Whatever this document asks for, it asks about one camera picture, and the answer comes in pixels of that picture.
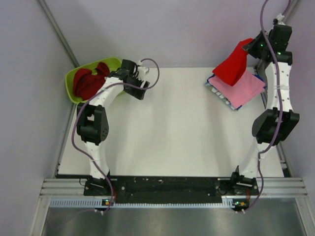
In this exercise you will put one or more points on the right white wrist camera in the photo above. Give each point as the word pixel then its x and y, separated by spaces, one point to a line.
pixel 279 20

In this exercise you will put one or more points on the grey slotted cable duct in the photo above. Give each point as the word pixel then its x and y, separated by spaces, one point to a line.
pixel 224 202

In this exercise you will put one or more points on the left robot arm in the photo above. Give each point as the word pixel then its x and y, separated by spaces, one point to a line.
pixel 92 123

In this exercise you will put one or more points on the green plastic basin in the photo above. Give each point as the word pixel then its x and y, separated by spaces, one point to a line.
pixel 112 62

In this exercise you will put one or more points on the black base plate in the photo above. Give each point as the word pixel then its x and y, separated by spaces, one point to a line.
pixel 168 190

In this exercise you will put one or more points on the bright red t-shirt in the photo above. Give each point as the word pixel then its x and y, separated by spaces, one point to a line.
pixel 232 69

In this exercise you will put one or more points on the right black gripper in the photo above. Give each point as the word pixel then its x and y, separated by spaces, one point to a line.
pixel 250 47

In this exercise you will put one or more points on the aluminium frame rail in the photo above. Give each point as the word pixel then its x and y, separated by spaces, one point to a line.
pixel 283 189

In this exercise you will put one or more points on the dark red t-shirt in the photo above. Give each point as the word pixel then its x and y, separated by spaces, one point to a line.
pixel 86 84

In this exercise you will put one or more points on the patterned folded t-shirt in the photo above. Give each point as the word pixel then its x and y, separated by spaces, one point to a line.
pixel 221 96

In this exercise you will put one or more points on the pink folded t-shirt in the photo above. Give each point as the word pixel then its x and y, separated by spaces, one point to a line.
pixel 241 97

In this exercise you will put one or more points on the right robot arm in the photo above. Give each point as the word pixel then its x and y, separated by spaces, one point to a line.
pixel 279 119

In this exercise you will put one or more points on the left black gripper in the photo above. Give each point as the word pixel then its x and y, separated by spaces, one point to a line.
pixel 138 93

